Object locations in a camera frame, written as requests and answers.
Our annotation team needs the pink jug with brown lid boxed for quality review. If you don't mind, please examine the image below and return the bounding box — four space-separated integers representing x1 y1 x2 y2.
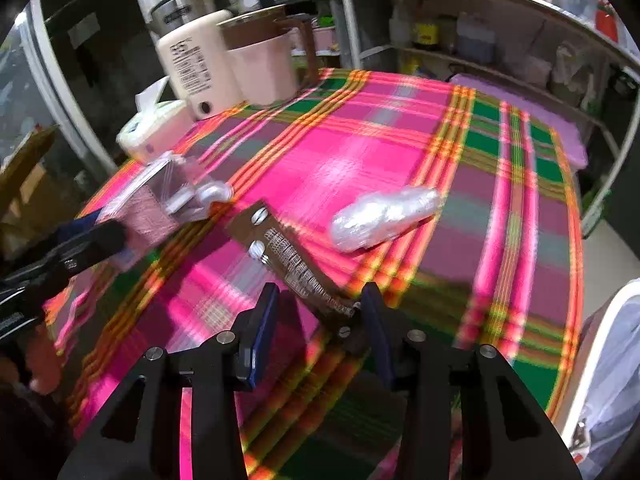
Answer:
217 4 318 107

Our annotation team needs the pink green plaid tablecloth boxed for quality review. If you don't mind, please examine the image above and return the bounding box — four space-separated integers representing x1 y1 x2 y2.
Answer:
42 67 586 480

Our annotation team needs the metal shelf counter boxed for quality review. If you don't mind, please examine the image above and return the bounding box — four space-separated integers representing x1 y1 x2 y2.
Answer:
277 0 640 238

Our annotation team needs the grey plastic jug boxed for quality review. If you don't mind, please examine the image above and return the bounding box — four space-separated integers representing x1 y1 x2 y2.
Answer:
457 12 496 63

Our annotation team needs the brown snack wrapper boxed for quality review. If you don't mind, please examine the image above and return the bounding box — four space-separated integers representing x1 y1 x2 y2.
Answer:
225 200 371 356

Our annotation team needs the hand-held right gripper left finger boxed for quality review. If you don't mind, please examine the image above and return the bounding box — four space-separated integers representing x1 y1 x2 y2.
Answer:
57 282 281 480

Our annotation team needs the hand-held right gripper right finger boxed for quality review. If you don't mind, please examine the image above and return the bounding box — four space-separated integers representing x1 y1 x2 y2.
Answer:
360 281 583 480

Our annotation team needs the cream electric water dispenser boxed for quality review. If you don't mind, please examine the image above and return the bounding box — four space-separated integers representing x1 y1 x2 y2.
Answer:
154 9 246 122

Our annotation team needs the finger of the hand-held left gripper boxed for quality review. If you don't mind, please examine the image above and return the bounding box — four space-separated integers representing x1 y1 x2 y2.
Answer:
50 209 103 248
30 220 128 286

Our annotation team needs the person's left hand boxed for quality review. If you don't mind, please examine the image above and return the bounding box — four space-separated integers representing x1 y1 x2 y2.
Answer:
22 325 63 396

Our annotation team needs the crumpled clear plastic wrap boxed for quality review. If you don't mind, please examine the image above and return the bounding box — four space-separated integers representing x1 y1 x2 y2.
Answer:
330 185 443 253

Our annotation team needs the cardboard box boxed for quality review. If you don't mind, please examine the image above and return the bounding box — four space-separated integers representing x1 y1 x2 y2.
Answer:
0 125 61 221

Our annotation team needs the red thermos flask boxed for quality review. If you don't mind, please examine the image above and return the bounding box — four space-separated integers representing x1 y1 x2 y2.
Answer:
595 0 619 43

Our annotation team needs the jar with yellow label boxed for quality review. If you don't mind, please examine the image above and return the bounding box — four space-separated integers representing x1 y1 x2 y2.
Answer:
412 17 441 51

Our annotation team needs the crumpled plastic bag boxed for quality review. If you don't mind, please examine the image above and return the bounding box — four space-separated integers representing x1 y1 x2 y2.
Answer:
550 42 593 106

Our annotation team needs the yellow white tissue pack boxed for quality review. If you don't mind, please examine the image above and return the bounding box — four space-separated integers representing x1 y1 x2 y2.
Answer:
116 76 196 165

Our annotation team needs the stainless steel electric kettle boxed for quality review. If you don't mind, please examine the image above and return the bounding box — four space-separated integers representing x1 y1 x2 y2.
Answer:
150 0 273 36

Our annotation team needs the white plastic bottle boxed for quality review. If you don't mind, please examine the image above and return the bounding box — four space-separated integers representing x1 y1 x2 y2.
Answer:
389 0 413 48

